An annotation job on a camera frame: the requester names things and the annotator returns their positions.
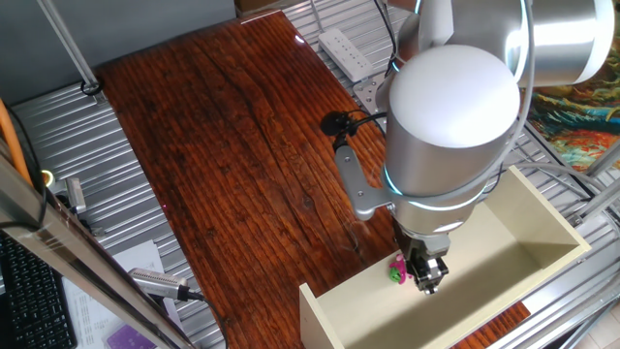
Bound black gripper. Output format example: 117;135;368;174
394;227;451;296

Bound pink toy figure green ball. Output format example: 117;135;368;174
387;252;413;286

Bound cream wooden shelf box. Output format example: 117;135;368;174
298;165;593;349

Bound colourful painting cloth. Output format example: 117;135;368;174
522;18;620;172

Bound wood grain mat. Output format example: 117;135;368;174
94;10;532;349

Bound white power strip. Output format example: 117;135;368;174
318;27;374;83

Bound purple tip box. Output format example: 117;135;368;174
106;323;159;349

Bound printed paper sheets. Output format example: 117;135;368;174
62;239;181;349

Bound black keyboard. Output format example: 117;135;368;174
0;232;78;349

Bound aluminium pole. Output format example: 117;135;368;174
36;0;106;101

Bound orange tube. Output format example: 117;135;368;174
0;99;33;188

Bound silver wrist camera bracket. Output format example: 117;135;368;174
333;144;397;222

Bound thick grey cable metal connector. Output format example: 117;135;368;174
512;161;620;195

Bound thin grey cable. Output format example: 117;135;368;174
516;138;595;201

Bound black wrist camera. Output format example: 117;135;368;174
319;110;363;151

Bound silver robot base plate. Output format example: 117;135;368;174
353;72;389;116

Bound aluminium frame rail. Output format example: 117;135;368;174
566;177;620;227
583;140;620;178

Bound black camera cable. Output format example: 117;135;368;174
186;289;230;349

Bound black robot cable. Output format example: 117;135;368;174
371;0;401;77

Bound silver ribbed camera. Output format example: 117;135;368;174
128;267;193;302

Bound metal diagonal frame bar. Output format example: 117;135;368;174
0;154;196;349

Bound silver camera on bracket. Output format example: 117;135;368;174
41;169;106;238

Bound thin black cable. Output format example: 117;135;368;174
0;104;49;232

